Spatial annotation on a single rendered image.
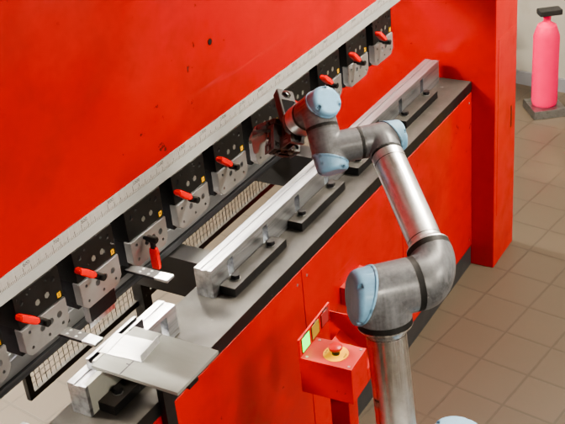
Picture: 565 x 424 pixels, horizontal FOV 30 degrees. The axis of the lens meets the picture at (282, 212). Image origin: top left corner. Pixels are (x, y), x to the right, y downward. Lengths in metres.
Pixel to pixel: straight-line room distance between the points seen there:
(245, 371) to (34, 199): 0.99
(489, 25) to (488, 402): 1.45
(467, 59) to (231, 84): 1.61
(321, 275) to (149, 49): 1.11
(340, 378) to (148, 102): 0.93
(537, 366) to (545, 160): 1.72
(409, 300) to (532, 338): 2.21
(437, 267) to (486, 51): 2.21
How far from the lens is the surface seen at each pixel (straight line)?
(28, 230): 2.37
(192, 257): 3.28
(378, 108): 3.93
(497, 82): 4.35
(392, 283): 2.13
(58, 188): 2.42
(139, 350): 2.71
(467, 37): 4.30
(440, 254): 2.19
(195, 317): 3.01
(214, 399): 2.98
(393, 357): 2.21
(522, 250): 4.88
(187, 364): 2.63
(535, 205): 5.23
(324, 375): 2.96
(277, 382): 3.28
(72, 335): 2.81
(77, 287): 2.54
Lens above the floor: 2.58
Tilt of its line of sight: 29 degrees down
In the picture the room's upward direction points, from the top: 6 degrees counter-clockwise
